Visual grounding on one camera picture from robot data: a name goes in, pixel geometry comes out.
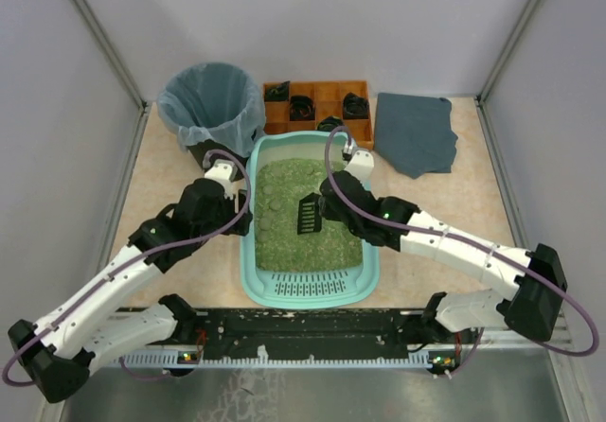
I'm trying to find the black litter scoop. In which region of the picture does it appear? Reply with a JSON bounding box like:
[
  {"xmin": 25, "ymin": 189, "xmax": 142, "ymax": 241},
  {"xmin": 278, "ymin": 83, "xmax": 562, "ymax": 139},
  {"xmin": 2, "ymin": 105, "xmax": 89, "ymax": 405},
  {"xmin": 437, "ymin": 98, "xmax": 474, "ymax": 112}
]
[{"xmin": 296, "ymin": 193, "xmax": 322, "ymax": 235}]

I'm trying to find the teal plastic litter box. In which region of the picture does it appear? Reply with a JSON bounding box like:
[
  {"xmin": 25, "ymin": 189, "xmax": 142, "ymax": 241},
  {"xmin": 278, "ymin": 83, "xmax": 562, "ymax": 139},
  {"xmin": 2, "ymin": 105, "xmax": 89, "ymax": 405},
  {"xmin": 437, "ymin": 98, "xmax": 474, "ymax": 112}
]
[{"xmin": 241, "ymin": 132, "xmax": 381, "ymax": 309}]

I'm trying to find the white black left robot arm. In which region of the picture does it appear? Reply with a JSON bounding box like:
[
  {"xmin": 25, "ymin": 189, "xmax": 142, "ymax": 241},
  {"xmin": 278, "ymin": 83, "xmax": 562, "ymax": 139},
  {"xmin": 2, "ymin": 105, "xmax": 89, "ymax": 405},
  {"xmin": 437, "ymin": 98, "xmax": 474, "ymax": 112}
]
[{"xmin": 8, "ymin": 178, "xmax": 252, "ymax": 403}]

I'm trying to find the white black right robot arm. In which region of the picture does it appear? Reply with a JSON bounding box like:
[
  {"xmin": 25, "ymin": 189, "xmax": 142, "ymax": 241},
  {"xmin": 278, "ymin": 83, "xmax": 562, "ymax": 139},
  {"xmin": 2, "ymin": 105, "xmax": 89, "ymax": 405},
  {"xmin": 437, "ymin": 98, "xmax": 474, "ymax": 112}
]
[{"xmin": 319, "ymin": 170, "xmax": 567, "ymax": 343}]

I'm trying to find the green cat litter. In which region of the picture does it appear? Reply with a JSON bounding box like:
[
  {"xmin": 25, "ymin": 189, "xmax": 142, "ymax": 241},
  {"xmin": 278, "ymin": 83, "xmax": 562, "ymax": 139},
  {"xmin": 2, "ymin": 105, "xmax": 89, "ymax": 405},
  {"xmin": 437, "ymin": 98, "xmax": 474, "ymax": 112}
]
[{"xmin": 254, "ymin": 159, "xmax": 363, "ymax": 273}]

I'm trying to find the black trash bin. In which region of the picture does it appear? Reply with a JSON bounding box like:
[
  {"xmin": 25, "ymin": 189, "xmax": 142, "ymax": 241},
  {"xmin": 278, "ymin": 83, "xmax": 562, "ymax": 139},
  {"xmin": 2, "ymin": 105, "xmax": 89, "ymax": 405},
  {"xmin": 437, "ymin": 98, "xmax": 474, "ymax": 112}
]
[{"xmin": 187, "ymin": 138, "xmax": 249, "ymax": 169}]

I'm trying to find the blue plastic bin liner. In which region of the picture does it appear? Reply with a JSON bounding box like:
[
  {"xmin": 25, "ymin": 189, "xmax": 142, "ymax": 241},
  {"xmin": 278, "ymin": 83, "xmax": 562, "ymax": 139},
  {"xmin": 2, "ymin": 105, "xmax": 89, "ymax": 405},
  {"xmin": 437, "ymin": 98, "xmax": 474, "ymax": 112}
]
[{"xmin": 156, "ymin": 62, "xmax": 266, "ymax": 157}]

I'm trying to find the orange compartment tray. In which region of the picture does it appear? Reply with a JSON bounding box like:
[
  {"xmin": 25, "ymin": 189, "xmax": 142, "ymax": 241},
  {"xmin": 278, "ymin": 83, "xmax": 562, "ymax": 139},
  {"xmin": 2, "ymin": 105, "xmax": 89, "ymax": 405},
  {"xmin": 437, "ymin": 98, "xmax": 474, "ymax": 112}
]
[{"xmin": 262, "ymin": 79, "xmax": 374, "ymax": 149}]

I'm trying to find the blue-grey folded cloth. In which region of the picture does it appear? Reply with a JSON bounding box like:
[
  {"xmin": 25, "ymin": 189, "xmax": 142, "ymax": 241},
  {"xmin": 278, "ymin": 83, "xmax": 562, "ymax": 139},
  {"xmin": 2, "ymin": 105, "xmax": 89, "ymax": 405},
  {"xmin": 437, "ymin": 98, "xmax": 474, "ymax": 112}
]
[{"xmin": 374, "ymin": 93, "xmax": 458, "ymax": 179}]

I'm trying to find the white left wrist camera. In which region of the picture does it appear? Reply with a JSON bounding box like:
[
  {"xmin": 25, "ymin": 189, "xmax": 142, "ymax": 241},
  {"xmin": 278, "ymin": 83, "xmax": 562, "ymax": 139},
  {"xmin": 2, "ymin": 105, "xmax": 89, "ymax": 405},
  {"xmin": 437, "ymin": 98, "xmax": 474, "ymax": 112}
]
[{"xmin": 203, "ymin": 151, "xmax": 238, "ymax": 199}]

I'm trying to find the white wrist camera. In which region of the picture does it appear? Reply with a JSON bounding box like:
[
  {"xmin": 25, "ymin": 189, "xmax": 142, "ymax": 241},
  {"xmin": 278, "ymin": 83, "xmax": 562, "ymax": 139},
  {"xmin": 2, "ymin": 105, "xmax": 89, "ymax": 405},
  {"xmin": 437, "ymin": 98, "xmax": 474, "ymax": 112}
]
[
  {"xmin": 342, "ymin": 139, "xmax": 375, "ymax": 184},
  {"xmin": 203, "ymin": 151, "xmax": 238, "ymax": 199}
]

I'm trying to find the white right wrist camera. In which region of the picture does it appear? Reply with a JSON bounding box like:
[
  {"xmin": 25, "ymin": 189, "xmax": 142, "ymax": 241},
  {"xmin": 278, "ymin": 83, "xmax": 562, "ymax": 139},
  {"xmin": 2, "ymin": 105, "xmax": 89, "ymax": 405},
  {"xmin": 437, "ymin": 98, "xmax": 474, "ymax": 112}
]
[{"xmin": 342, "ymin": 139, "xmax": 375, "ymax": 184}]

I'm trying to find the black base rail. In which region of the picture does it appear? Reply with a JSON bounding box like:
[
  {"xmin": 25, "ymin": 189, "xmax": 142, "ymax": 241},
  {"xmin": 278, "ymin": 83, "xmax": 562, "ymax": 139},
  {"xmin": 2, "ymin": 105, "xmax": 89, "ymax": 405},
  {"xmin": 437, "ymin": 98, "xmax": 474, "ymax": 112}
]
[{"xmin": 141, "ymin": 307, "xmax": 455, "ymax": 360}]

